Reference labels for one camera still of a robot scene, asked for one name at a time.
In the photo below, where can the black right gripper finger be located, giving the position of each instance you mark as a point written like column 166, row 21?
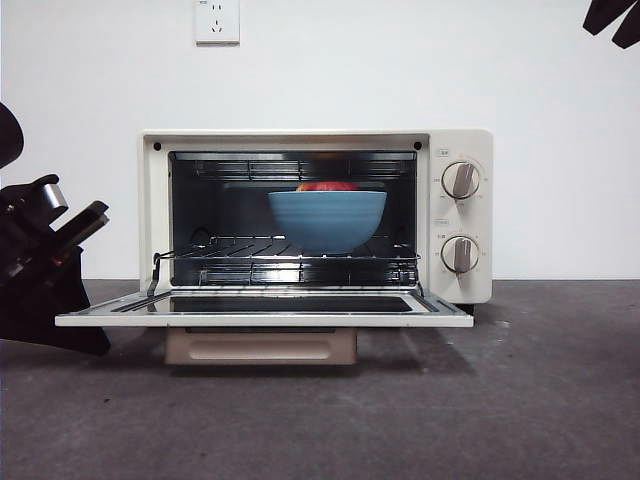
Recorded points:
column 602, row 15
column 629, row 32

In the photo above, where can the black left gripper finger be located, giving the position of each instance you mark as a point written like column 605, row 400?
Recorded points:
column 45, row 315

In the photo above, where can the blue ribbed bowl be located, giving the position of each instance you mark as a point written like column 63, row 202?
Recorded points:
column 327, row 220

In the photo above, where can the red yellow apple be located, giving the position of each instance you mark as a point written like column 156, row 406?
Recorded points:
column 327, row 186

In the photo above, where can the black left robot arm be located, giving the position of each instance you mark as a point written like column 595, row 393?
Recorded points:
column 9, row 135

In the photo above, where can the cream Toshiba toaster oven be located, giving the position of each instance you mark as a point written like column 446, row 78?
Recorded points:
column 150, row 210

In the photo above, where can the cream temperature knob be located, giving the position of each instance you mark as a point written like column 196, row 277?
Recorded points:
column 461, row 180

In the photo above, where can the cream timer knob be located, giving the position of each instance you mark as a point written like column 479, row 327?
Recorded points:
column 460, row 255

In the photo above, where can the white wall socket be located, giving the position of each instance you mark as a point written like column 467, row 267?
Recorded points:
column 216, row 22

